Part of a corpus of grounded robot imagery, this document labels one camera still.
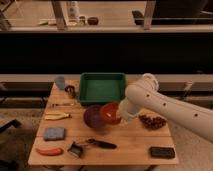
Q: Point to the red bowl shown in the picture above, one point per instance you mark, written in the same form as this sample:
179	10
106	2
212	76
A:
108	113

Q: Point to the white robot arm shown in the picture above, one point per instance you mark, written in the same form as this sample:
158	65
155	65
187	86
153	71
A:
143	93

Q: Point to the purple bowl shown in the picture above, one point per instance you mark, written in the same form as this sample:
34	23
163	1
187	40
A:
92	117

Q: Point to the black handled peeler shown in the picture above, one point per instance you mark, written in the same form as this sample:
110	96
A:
101	144

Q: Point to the dark metal can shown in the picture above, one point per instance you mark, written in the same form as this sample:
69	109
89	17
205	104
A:
71	91

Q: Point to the black binder clip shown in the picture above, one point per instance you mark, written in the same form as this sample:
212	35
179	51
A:
75	150

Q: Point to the orange carrot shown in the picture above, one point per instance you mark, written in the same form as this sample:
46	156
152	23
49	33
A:
50	152

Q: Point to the clear bottle on shelf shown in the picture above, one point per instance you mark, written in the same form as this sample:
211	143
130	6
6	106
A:
72	12

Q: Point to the dark grape bunch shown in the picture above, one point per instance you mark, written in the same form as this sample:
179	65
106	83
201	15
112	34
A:
152	123

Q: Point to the yellow banana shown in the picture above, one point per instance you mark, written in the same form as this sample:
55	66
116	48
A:
56	116

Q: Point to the dark bowl on shelf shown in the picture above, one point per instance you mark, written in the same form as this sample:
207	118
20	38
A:
93	21

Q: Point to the green plastic tray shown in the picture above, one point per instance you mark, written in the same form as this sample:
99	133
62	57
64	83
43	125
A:
101	88

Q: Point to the wooden table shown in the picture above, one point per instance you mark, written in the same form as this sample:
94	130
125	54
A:
133	140

